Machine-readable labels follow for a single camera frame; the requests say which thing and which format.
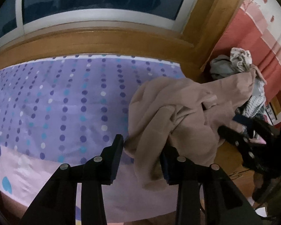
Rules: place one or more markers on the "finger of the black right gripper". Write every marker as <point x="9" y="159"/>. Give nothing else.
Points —
<point x="262" y="128"/>
<point x="236" y="139"/>

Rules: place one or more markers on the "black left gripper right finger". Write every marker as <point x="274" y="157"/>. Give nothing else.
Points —
<point x="168" y="162"/>

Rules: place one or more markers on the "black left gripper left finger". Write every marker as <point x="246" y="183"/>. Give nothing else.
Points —
<point x="111" y="157"/>

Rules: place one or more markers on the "beige brown garment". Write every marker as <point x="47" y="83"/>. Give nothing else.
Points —
<point x="185" y="114"/>

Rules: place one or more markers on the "white calendar box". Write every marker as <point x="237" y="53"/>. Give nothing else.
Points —
<point x="272" y="117"/>

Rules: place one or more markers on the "grey white striped garment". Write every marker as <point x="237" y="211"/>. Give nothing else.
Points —
<point x="255" y="106"/>

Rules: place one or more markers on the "grey knit garment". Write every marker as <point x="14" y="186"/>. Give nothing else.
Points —
<point x="221" y="67"/>

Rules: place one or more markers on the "white star patterned garment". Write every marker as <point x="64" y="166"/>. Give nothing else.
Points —
<point x="240" y="59"/>

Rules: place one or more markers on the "purple polka dot bedsheet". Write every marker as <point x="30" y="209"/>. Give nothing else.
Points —
<point x="65" y="110"/>

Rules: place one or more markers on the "red floral curtain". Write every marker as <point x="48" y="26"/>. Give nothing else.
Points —
<point x="256" y="27"/>

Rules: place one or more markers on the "wooden window frame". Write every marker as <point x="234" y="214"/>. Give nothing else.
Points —
<point x="192" y="47"/>

